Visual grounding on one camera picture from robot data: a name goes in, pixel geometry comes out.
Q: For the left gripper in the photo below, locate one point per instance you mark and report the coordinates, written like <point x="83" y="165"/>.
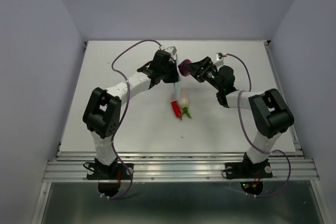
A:
<point x="175" y="77"/>

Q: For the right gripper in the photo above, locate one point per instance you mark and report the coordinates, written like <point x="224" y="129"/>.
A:
<point x="206" y="63"/>

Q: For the purple onion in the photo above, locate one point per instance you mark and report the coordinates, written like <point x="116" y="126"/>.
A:
<point x="182" y="67"/>

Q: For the clear zip top bag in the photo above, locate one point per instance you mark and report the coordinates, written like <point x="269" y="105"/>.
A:
<point x="176" y="85"/>

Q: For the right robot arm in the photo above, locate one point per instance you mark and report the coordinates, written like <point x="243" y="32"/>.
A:
<point x="270" y="112"/>

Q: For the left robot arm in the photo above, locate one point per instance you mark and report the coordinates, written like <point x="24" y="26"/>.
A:
<point x="102" y="114"/>

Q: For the white radish with leaves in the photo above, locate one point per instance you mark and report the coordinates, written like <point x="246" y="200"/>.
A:
<point x="183" y="104"/>

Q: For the red chili pepper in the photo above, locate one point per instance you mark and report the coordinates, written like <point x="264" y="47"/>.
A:
<point x="176" y="109"/>

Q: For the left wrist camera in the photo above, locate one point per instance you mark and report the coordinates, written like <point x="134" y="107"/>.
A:
<point x="172" y="50"/>

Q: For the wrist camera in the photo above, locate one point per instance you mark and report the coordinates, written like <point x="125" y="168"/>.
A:
<point x="219" y="59"/>
<point x="172" y="50"/>

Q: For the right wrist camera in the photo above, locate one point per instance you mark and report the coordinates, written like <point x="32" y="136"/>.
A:
<point x="219" y="59"/>

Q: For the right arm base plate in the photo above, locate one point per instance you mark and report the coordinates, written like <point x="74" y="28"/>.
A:
<point x="243" y="170"/>

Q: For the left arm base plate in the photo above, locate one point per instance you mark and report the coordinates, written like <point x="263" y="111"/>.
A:
<point x="116" y="171"/>

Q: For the aluminium mounting rail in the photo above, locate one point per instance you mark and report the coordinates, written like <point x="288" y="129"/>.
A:
<point x="178" y="167"/>

